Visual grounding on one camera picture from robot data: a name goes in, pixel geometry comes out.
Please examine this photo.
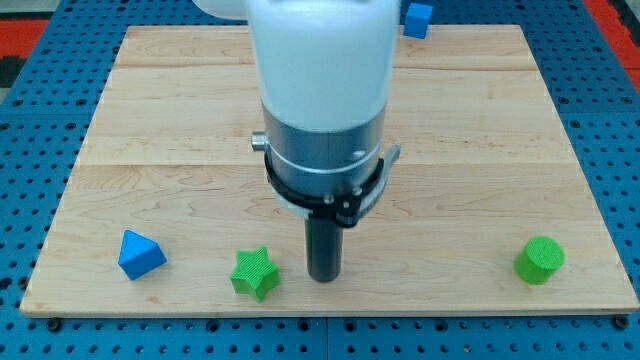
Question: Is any green star block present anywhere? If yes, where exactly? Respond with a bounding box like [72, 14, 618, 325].
[230, 247, 280, 303]

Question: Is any green cylinder block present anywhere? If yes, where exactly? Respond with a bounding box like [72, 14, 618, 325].
[514, 236, 566, 285]

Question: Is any light wooden board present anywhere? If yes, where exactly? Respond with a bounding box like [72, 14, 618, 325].
[20, 25, 639, 318]

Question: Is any black clamp ring bracket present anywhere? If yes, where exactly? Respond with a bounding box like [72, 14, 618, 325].
[264, 145, 401, 228]

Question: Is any blue cube block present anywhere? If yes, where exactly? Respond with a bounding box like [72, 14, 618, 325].
[403, 3, 434, 39]

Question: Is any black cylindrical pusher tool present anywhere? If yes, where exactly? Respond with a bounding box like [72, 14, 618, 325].
[305, 217, 343, 282]

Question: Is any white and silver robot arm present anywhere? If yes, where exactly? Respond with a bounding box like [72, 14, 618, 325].
[194, 0, 400, 197]

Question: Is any blue triangular prism block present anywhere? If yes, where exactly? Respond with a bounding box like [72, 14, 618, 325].
[118, 230, 167, 281]

